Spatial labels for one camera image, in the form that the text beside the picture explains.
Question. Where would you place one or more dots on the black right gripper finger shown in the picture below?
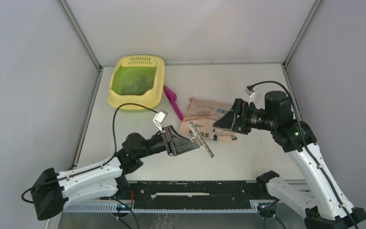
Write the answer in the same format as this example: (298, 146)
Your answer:
(236, 110)
(226, 124)

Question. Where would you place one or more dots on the yellow green litter box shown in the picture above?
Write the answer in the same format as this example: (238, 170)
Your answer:
(137, 79)

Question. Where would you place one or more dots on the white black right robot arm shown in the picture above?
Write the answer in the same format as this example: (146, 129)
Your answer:
(330, 208)

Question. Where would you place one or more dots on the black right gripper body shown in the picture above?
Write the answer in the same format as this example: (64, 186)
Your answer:
(259, 119)

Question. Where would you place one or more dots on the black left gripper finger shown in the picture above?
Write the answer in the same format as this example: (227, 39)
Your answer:
(174, 137)
(182, 146)

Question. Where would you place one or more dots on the peach cat litter bag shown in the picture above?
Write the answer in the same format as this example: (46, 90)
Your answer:
(203, 114)

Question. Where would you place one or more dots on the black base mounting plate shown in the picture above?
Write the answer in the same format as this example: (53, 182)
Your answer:
(195, 195)

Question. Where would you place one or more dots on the magenta plastic scoop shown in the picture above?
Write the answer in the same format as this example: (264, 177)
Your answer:
(172, 98)

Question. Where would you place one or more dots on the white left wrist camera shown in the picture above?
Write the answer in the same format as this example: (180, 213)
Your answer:
(159, 119)

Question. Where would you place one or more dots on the aluminium frame rail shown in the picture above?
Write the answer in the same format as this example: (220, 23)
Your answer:
(121, 189)

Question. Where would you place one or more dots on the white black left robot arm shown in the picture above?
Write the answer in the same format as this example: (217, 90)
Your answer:
(54, 191)

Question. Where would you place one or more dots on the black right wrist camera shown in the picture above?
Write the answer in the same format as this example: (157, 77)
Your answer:
(254, 96)

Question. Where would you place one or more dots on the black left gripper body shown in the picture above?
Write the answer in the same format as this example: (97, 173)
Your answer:
(155, 145)

